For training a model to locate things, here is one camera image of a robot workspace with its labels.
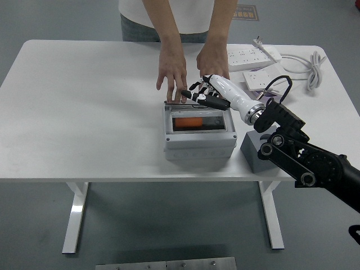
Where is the person's left hand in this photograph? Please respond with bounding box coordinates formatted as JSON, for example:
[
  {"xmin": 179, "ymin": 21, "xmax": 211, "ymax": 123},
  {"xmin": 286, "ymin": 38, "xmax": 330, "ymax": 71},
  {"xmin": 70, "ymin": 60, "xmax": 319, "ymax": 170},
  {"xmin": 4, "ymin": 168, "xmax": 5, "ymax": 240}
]
[{"xmin": 196, "ymin": 44, "xmax": 230, "ymax": 82}]

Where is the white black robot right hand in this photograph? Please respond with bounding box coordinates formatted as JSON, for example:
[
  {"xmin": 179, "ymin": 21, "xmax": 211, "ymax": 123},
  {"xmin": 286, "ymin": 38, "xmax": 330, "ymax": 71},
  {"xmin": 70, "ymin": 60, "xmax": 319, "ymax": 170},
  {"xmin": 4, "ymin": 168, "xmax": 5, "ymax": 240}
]
[{"xmin": 181, "ymin": 74, "xmax": 262, "ymax": 115}]

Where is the person's right hand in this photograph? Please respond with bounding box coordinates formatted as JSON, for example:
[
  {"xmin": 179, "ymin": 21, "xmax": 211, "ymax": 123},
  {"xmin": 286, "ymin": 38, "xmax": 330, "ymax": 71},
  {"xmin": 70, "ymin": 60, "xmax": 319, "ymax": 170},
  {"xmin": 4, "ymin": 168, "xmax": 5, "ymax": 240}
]
[{"xmin": 156, "ymin": 49, "xmax": 188, "ymax": 104}]

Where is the smoky transparent box lid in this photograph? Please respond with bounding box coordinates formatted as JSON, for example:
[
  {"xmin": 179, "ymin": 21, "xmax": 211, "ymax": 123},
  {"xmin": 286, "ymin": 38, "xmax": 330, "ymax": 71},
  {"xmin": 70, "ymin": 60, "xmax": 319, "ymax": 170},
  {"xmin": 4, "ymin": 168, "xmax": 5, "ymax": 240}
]
[{"xmin": 164, "ymin": 100, "xmax": 226, "ymax": 110}]

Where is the orange cylinder battery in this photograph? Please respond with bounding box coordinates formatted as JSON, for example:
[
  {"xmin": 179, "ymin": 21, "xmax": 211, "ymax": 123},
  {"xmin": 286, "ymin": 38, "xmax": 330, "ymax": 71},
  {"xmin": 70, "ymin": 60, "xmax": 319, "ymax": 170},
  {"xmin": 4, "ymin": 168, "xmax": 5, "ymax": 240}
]
[{"xmin": 173, "ymin": 117, "xmax": 203, "ymax": 128}]

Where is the light grey junction box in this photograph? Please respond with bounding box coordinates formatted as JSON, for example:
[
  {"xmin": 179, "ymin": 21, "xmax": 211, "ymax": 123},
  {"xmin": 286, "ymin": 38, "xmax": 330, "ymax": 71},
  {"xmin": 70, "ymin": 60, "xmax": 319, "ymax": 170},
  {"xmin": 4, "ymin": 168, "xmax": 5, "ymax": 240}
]
[{"xmin": 162, "ymin": 108, "xmax": 236, "ymax": 161}]

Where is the white multi-socket power strip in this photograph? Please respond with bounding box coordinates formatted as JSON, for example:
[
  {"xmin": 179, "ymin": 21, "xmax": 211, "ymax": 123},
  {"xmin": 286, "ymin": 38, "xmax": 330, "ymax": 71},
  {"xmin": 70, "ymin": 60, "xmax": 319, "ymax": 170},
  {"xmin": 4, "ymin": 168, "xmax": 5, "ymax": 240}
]
[{"xmin": 227, "ymin": 47, "xmax": 282, "ymax": 71}]

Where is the purple round disc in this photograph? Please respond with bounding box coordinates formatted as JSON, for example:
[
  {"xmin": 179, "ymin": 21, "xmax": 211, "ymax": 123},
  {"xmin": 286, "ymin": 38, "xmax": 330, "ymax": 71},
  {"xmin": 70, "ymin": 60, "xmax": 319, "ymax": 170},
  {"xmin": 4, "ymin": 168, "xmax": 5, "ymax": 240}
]
[{"xmin": 254, "ymin": 89, "xmax": 276, "ymax": 100}]

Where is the person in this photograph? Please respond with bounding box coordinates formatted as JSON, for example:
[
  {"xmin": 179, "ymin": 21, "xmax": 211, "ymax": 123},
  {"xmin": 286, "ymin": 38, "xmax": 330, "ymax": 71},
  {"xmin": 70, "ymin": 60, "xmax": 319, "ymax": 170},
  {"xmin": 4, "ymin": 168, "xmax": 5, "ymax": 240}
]
[{"xmin": 118, "ymin": 0, "xmax": 239, "ymax": 43}]

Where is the brown floor sign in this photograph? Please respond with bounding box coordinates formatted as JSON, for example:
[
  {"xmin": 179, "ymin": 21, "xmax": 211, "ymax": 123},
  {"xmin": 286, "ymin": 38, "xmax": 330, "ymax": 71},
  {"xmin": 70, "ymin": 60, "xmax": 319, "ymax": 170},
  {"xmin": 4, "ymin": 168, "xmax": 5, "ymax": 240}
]
[{"xmin": 232, "ymin": 4, "xmax": 259, "ymax": 21}]

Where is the grey block with round hole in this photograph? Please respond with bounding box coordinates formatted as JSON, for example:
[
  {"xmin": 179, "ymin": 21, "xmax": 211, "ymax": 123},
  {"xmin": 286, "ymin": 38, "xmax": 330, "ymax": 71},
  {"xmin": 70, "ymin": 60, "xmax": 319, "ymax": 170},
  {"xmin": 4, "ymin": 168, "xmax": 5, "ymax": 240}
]
[{"xmin": 240, "ymin": 130, "xmax": 279, "ymax": 173}]

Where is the white table leg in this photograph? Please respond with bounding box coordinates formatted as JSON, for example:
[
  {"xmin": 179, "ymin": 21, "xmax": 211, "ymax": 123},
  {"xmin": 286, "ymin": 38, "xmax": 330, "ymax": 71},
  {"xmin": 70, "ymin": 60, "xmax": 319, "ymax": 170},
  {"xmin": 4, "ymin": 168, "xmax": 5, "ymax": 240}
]
[
  {"xmin": 258, "ymin": 181, "xmax": 285, "ymax": 250},
  {"xmin": 61, "ymin": 182, "xmax": 89, "ymax": 255}
]

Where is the grey metal plate with screws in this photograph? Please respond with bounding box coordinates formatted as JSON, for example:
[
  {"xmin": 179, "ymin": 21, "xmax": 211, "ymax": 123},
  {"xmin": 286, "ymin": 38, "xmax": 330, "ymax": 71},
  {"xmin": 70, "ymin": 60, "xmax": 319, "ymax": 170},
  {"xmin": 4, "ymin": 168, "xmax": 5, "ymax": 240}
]
[{"xmin": 95, "ymin": 256, "xmax": 237, "ymax": 270}]

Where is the white power cord with plug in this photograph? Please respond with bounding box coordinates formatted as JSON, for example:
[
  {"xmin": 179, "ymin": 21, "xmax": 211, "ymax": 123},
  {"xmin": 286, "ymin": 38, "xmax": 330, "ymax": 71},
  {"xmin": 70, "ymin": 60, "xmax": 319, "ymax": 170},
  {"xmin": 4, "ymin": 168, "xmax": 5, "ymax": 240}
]
[{"xmin": 251, "ymin": 35, "xmax": 327, "ymax": 93}]

